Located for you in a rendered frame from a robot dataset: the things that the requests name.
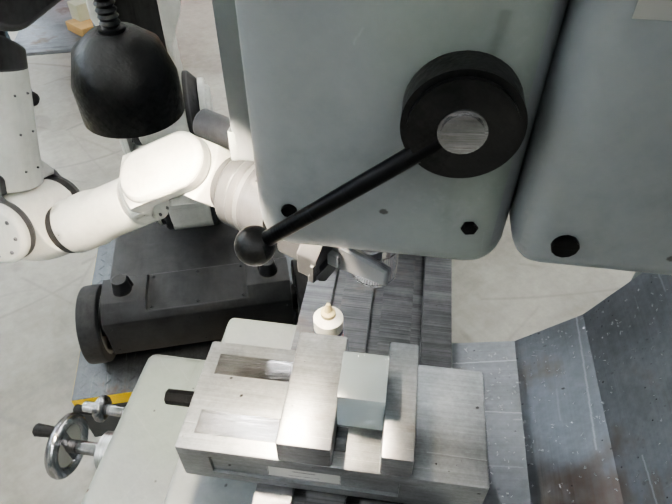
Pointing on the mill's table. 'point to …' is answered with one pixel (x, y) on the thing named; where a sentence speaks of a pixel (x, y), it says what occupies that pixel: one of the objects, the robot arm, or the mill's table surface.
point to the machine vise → (379, 461)
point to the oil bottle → (328, 321)
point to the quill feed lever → (427, 138)
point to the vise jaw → (312, 401)
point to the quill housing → (379, 114)
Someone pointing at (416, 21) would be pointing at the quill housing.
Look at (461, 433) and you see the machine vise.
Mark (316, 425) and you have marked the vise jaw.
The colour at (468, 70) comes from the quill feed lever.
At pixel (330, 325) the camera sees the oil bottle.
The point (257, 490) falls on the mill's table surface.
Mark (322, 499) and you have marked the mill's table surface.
